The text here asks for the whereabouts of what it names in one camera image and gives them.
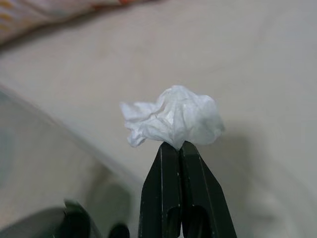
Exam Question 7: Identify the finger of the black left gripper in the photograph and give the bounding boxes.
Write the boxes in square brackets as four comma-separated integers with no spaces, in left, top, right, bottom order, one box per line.
[63,198,101,238]
[108,223,131,238]

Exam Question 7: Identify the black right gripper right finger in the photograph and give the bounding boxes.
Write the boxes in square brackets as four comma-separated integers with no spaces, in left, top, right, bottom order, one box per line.
[180,140,238,238]

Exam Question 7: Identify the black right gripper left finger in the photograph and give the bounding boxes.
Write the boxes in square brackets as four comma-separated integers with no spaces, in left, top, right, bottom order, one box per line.
[140,142,184,238]

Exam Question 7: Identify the pink pillow with orange spots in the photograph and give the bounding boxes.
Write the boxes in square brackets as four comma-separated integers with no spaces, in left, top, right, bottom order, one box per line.
[0,0,132,47]

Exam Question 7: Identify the white tissue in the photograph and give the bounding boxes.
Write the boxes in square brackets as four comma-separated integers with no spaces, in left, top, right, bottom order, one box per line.
[119,84,225,151]

